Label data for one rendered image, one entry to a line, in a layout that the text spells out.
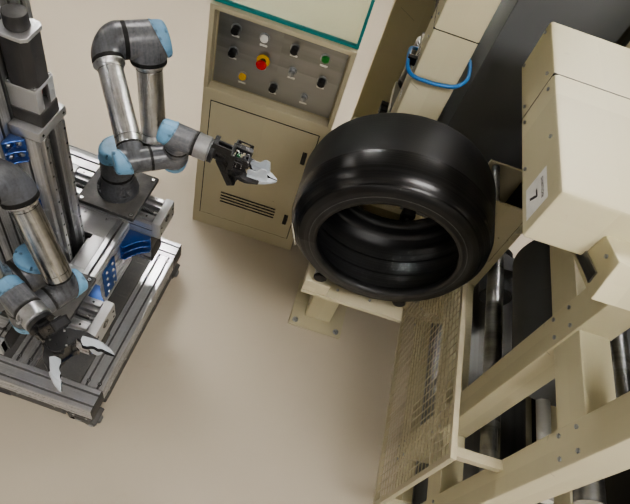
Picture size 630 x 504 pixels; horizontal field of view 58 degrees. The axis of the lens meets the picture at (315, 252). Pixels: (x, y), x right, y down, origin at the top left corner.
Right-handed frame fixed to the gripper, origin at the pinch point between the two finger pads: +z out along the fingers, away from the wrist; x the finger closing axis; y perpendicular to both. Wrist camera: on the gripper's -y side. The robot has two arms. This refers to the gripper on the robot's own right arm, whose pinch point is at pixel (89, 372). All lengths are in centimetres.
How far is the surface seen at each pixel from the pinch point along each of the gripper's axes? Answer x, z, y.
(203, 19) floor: -244, -204, 74
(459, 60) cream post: -107, 12, -68
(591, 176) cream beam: -67, 58, -82
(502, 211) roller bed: -124, 47, -27
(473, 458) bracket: -60, 86, 0
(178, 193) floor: -127, -94, 90
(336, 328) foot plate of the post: -130, 19, 88
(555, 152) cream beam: -69, 50, -81
